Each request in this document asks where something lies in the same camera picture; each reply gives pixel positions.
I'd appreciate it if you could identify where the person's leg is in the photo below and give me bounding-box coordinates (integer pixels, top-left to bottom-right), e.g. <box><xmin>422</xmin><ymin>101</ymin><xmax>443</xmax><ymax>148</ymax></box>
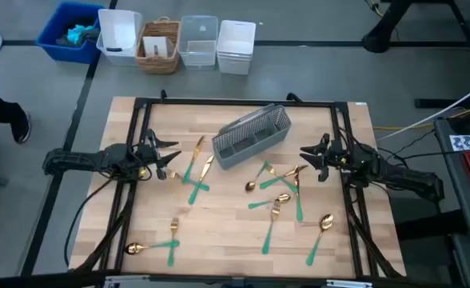
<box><xmin>0</xmin><ymin>87</ymin><xmax>32</xmax><ymax>146</ymax></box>

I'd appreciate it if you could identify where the white stacked plastic bin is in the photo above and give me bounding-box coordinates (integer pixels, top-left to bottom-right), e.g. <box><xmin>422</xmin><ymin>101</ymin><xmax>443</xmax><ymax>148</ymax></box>
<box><xmin>216</xmin><ymin>19</ymin><xmax>257</xmax><ymax>76</ymax></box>

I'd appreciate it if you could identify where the white cable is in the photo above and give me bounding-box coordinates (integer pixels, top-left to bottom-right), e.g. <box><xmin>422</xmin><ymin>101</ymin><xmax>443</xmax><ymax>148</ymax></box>
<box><xmin>376</xmin><ymin>78</ymin><xmax>470</xmax><ymax>142</ymax></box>

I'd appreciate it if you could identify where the yellow floor cable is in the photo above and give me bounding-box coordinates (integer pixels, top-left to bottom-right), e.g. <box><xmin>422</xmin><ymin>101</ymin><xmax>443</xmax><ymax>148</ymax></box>
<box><xmin>372</xmin><ymin>102</ymin><xmax>470</xmax><ymax>131</ymax></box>

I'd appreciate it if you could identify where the grey equipment cart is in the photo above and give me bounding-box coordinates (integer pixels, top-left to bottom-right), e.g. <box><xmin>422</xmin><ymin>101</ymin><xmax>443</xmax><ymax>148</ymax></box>
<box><xmin>432</xmin><ymin>115</ymin><xmax>470</xmax><ymax>241</ymax></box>

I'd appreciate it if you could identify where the black floor stand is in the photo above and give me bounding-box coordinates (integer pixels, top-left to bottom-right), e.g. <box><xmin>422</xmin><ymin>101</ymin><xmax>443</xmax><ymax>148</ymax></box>
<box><xmin>360</xmin><ymin>0</ymin><xmax>470</xmax><ymax>109</ymax></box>

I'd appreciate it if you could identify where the gold spoon green handle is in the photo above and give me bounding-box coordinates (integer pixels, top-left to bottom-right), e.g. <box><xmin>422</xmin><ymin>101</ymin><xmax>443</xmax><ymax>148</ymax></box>
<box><xmin>245</xmin><ymin>160</ymin><xmax>271</xmax><ymax>193</ymax></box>
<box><xmin>305</xmin><ymin>213</ymin><xmax>335</xmax><ymax>267</ymax></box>
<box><xmin>124</xmin><ymin>239</ymin><xmax>181</xmax><ymax>256</ymax></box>
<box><xmin>247</xmin><ymin>193</ymin><xmax>292</xmax><ymax>210</ymax></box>

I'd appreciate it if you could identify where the blue plastic bin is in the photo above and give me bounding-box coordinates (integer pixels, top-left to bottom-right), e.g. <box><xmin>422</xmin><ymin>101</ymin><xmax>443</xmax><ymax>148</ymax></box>
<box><xmin>34</xmin><ymin>1</ymin><xmax>106</xmax><ymax>65</ymax></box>

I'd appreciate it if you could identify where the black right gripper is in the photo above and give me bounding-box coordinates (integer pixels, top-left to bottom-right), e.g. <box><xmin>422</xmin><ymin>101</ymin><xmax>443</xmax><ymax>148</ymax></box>
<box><xmin>299</xmin><ymin>133</ymin><xmax>351</xmax><ymax>183</ymax></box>

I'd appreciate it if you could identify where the black cable bundle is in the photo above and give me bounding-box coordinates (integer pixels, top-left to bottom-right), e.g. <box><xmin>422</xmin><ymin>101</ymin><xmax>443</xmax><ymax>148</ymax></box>
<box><xmin>74</xmin><ymin>182</ymin><xmax>138</xmax><ymax>274</ymax></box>
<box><xmin>345</xmin><ymin>183</ymin><xmax>404</xmax><ymax>278</ymax></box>

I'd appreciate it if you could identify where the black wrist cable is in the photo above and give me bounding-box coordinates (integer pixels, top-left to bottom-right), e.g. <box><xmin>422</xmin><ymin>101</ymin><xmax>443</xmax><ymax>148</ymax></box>
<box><xmin>127</xmin><ymin>140</ymin><xmax>154</xmax><ymax>182</ymax></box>
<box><xmin>337</xmin><ymin>126</ymin><xmax>364</xmax><ymax>161</ymax></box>

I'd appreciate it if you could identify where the white printed label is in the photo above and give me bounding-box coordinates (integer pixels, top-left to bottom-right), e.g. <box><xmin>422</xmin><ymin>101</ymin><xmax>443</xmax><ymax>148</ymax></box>
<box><xmin>449</xmin><ymin>134</ymin><xmax>470</xmax><ymax>152</ymax></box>

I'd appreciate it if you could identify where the dark cloth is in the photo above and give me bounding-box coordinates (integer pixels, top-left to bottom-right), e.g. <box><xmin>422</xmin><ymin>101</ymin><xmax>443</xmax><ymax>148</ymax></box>
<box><xmin>55</xmin><ymin>16</ymin><xmax>101</xmax><ymax>49</ymax></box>

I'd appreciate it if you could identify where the gold fork green handle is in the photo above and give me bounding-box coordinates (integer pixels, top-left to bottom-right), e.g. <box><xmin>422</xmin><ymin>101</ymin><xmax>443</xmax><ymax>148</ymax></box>
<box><xmin>166</xmin><ymin>217</ymin><xmax>180</xmax><ymax>268</ymax></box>
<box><xmin>261</xmin><ymin>198</ymin><xmax>282</xmax><ymax>256</ymax></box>
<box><xmin>265</xmin><ymin>162</ymin><xmax>300</xmax><ymax>194</ymax></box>
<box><xmin>165</xmin><ymin>168</ymin><xmax>211</xmax><ymax>192</ymax></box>

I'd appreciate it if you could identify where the black metal table frame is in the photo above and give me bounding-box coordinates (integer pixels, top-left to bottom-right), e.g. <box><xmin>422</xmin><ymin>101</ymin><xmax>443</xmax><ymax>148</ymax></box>
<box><xmin>98</xmin><ymin>90</ymin><xmax>380</xmax><ymax>281</ymax></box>

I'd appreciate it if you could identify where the white cardboard piece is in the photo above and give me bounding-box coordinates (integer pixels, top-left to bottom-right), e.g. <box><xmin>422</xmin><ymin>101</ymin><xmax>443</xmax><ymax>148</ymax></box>
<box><xmin>141</xmin><ymin>35</ymin><xmax>176</xmax><ymax>59</ymax></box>

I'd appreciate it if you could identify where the black floor cable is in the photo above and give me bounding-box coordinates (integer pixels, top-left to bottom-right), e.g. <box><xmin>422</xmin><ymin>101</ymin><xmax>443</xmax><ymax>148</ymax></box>
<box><xmin>377</xmin><ymin>127</ymin><xmax>436</xmax><ymax>162</ymax></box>
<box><xmin>63</xmin><ymin>175</ymin><xmax>114</xmax><ymax>268</ymax></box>

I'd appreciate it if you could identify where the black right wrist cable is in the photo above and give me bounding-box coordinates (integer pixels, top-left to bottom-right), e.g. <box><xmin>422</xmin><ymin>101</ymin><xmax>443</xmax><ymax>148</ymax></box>
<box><xmin>337</xmin><ymin>126</ymin><xmax>364</xmax><ymax>161</ymax></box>

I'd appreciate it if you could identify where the clear plastic bin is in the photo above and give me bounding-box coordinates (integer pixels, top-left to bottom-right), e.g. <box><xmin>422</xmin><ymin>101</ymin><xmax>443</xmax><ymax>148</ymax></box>
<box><xmin>177</xmin><ymin>14</ymin><xmax>219</xmax><ymax>71</ymax></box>

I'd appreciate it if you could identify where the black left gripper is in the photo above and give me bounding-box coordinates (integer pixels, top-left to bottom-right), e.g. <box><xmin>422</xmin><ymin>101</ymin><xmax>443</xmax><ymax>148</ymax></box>
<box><xmin>137</xmin><ymin>128</ymin><xmax>182</xmax><ymax>182</ymax></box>

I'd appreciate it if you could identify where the wicker basket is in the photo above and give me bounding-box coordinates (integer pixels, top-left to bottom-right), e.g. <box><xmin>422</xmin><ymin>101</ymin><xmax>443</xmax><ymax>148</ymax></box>
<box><xmin>134</xmin><ymin>15</ymin><xmax>182</xmax><ymax>75</ymax></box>

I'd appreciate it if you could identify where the black crossbar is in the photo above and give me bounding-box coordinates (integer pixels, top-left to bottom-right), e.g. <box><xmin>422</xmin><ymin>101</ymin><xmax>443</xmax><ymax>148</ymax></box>
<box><xmin>0</xmin><ymin>270</ymin><xmax>470</xmax><ymax>288</ymax></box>

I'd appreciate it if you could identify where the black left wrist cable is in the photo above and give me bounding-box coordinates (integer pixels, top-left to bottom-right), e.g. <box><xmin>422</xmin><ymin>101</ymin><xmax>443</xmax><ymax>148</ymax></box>
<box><xmin>127</xmin><ymin>140</ymin><xmax>154</xmax><ymax>182</ymax></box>

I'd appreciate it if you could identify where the teal cloth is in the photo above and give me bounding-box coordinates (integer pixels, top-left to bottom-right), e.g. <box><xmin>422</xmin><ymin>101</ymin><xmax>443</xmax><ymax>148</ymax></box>
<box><xmin>66</xmin><ymin>24</ymin><xmax>96</xmax><ymax>46</ymax></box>

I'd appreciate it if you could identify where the white open plastic bin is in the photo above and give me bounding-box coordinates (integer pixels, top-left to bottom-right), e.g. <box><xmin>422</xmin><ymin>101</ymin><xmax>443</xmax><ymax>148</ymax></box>
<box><xmin>96</xmin><ymin>8</ymin><xmax>144</xmax><ymax>67</ymax></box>

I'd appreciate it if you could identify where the grey mesh cutlery caddy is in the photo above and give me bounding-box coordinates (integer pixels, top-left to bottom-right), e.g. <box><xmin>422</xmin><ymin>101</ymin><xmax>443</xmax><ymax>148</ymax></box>
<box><xmin>211</xmin><ymin>102</ymin><xmax>293</xmax><ymax>170</ymax></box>

